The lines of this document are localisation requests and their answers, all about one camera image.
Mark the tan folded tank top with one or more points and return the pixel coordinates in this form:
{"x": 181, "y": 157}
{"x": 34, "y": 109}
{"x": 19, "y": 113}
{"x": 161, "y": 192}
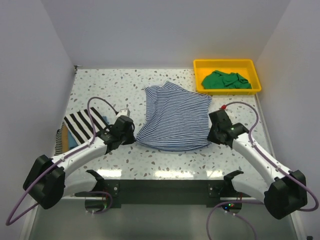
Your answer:
{"x": 64, "y": 139}

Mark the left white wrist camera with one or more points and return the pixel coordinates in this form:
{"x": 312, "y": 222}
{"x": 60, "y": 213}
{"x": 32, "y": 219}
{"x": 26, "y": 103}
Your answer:
{"x": 123, "y": 112}

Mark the black white wide-striped tank top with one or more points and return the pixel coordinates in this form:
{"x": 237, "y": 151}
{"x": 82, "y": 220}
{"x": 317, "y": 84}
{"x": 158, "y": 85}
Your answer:
{"x": 80, "y": 126}

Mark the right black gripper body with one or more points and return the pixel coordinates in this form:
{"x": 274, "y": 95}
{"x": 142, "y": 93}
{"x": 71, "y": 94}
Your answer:
{"x": 212, "y": 135}

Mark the yellow plastic tray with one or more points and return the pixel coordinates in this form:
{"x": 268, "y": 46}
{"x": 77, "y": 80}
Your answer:
{"x": 245, "y": 67}

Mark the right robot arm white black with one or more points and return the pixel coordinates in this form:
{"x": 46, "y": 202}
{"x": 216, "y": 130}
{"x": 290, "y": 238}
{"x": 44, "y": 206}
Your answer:
{"x": 284, "y": 192}

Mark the black white thin-striped tank top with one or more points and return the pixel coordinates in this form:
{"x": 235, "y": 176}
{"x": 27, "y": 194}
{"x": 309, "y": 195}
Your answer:
{"x": 58, "y": 148}

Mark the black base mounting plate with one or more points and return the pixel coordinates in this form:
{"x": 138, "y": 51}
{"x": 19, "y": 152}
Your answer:
{"x": 158, "y": 192}

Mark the light blue folded tank top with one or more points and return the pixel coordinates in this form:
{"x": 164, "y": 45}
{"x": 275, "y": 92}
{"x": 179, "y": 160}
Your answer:
{"x": 71, "y": 141}

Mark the green tank top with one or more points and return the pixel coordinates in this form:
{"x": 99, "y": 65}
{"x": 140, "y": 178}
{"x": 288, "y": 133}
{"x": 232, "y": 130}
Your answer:
{"x": 228, "y": 81}

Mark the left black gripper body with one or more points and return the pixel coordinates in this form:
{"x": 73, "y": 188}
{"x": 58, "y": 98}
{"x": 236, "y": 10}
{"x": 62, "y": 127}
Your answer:
{"x": 128, "y": 138}

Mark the blue white striped tank top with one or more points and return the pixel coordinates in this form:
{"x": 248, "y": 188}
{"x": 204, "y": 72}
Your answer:
{"x": 176, "y": 119}

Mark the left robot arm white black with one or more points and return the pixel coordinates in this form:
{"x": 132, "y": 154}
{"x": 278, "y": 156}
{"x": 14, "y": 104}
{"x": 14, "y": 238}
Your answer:
{"x": 47, "y": 181}

